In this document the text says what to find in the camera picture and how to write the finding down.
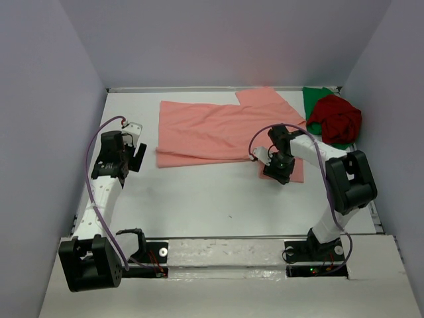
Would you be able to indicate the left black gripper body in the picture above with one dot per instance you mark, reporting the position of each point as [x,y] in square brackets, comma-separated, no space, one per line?
[126,154]

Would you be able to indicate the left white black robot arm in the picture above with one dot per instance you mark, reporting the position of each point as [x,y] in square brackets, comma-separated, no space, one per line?
[95,258]

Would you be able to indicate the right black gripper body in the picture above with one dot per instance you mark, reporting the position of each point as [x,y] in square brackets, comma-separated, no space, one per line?
[282,164]

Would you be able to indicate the red t shirt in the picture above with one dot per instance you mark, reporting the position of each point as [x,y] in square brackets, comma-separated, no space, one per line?
[336,120]

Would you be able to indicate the white foam front panel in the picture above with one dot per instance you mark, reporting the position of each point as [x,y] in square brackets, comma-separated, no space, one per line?
[376,286]

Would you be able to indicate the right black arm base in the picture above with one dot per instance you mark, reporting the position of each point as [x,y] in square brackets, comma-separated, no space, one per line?
[303,262]

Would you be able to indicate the aluminium back table rail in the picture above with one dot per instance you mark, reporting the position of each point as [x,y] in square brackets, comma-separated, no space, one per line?
[334,89]

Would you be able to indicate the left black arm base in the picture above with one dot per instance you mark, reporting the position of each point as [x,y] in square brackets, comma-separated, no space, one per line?
[146,262]

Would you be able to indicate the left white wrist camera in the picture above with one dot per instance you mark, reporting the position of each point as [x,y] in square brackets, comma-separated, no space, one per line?
[131,132]

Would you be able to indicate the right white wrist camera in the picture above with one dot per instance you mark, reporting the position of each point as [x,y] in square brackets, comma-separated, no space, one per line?
[261,154]

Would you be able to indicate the green t shirt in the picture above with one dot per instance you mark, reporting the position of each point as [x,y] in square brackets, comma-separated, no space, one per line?
[310,98]

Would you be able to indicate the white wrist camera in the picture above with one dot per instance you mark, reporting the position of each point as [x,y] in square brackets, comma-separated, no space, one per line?
[131,132]
[261,154]

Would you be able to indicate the pink t shirt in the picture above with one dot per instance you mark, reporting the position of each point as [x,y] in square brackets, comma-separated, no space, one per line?
[192,134]

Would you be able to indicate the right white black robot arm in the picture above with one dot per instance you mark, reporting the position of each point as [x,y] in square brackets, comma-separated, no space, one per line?
[348,181]

